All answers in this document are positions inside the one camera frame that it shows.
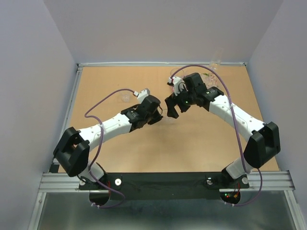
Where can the floral patterned tray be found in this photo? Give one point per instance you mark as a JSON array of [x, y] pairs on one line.
[[203, 77]]

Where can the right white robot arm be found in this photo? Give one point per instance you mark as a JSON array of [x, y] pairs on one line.
[[263, 139]]

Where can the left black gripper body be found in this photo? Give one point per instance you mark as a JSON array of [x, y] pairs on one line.
[[148, 118]]

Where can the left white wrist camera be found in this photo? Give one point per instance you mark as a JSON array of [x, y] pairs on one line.
[[142, 94]]

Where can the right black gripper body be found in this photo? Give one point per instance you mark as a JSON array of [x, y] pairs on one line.
[[185, 99]]

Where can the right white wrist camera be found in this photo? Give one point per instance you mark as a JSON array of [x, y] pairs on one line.
[[177, 84]]

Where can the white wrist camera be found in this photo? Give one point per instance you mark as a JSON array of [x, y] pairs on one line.
[[142, 94], [177, 84]]

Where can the large clear tumbler glass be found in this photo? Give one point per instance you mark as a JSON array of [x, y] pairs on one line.
[[173, 72]]

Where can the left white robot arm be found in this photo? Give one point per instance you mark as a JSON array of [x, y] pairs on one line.
[[74, 146]]

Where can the tall stemmed wine glass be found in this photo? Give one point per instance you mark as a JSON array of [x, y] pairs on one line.
[[216, 59]]

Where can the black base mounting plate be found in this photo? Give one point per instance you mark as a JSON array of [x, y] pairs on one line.
[[115, 188]]

